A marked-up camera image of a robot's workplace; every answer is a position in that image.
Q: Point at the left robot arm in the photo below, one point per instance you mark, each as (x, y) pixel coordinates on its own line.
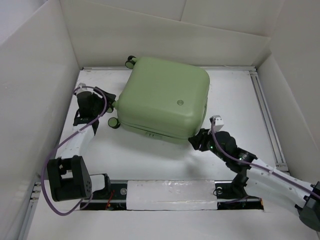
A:
(68, 176)

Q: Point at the light green suitcase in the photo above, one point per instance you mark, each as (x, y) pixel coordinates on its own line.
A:
(162, 98)

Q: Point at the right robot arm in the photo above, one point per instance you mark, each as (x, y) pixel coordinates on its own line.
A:
(257, 179)

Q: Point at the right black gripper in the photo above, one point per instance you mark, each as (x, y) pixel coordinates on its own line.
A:
(200, 138)

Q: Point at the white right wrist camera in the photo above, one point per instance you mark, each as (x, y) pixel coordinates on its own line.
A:
(216, 123)

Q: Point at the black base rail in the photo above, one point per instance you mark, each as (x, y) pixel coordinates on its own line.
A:
(170, 195)

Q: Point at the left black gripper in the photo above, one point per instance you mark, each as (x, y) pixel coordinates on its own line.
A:
(111, 98)

